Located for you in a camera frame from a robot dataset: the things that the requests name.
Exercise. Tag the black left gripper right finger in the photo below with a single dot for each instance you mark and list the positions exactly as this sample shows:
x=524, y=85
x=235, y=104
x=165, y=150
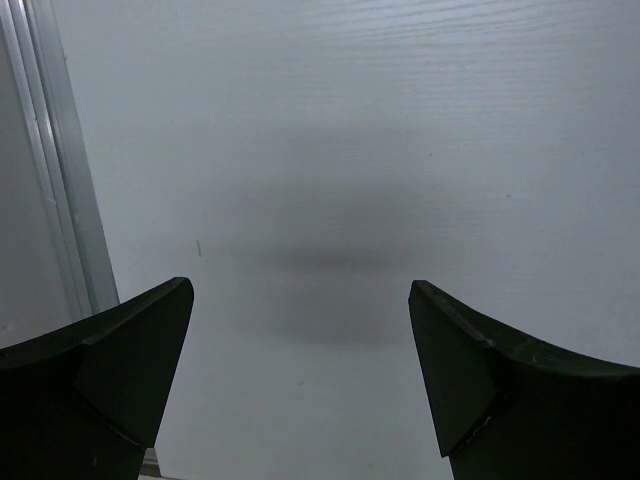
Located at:
x=506, y=405

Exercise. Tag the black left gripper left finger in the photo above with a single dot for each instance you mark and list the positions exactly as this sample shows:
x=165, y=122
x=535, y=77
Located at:
x=86, y=401

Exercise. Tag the aluminium left side rail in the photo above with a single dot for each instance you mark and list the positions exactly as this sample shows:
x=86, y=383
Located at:
x=39, y=66

